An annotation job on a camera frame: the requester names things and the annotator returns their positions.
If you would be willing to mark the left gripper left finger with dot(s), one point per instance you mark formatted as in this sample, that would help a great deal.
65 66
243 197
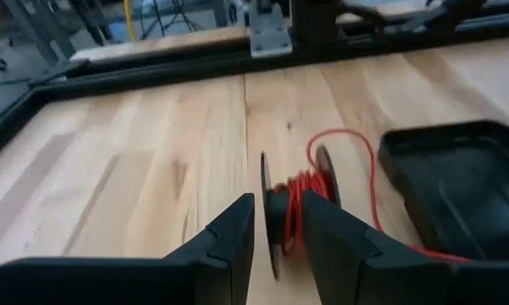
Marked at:
173 281

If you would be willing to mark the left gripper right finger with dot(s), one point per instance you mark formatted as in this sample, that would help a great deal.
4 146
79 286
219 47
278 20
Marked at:
364 275

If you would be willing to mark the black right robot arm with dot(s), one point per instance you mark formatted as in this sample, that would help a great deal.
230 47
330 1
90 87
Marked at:
313 21

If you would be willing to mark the black bit case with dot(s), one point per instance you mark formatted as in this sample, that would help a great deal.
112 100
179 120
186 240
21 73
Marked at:
457 190

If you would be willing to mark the black aluminium table frame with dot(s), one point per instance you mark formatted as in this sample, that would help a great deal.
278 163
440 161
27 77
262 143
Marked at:
152 70

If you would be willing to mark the grey metal mounting bracket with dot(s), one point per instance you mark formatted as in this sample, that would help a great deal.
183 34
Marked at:
271 40

